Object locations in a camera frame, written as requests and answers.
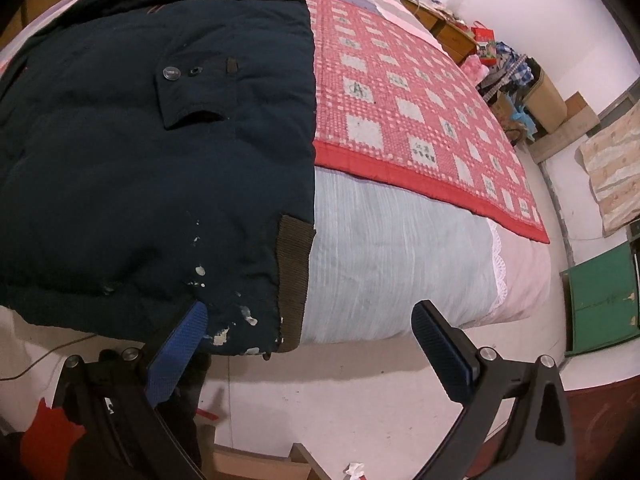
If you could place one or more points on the blue plastic bag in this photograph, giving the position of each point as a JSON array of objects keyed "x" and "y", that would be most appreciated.
[{"x": 524, "y": 119}]

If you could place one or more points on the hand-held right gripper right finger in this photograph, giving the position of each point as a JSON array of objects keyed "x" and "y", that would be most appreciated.
[{"x": 442, "y": 350}]

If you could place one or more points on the red checkered mat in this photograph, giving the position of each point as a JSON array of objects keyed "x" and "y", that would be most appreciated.
[{"x": 400, "y": 85}]

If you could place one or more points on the tall cardboard box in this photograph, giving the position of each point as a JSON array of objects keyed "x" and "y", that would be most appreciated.
[{"x": 547, "y": 102}]

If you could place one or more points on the flat cardboard box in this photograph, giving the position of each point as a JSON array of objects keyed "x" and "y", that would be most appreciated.
[{"x": 260, "y": 465}]

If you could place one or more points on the dark red wooden furniture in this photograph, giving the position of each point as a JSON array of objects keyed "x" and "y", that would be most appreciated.
[{"x": 607, "y": 430}]

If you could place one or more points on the plaid clothes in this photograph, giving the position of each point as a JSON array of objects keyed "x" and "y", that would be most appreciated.
[{"x": 510, "y": 62}]

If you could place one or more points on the green wooden stool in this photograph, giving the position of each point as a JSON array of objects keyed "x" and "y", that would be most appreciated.
[{"x": 602, "y": 300}]

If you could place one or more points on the small cardboard box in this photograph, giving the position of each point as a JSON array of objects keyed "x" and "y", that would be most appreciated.
[{"x": 504, "y": 107}]

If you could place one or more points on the navy padded jacket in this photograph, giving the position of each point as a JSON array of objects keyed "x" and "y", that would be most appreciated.
[{"x": 125, "y": 185}]

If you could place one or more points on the red gift bag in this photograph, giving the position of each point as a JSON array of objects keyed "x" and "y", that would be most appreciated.
[{"x": 482, "y": 34}]

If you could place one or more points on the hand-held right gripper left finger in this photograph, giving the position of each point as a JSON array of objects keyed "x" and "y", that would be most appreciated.
[{"x": 175, "y": 355}]

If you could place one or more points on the pink plastic bag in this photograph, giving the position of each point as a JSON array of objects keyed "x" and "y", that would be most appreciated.
[{"x": 475, "y": 67}]

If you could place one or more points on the crumpled white tissue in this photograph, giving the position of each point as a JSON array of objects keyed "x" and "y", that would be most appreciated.
[{"x": 354, "y": 470}]

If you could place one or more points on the pile of small household clutter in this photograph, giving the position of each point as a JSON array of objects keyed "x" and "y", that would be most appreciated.
[{"x": 430, "y": 2}]

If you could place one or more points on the wooden nightstand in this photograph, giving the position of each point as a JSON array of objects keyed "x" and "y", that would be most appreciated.
[{"x": 452, "y": 37}]

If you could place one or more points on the person's red garment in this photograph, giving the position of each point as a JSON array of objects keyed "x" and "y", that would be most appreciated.
[{"x": 50, "y": 440}]

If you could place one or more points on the red strip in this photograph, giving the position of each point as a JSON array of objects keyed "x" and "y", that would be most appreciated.
[{"x": 207, "y": 415}]

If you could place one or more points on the bed with patchwork quilt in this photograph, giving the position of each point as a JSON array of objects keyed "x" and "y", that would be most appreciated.
[{"x": 390, "y": 260}]

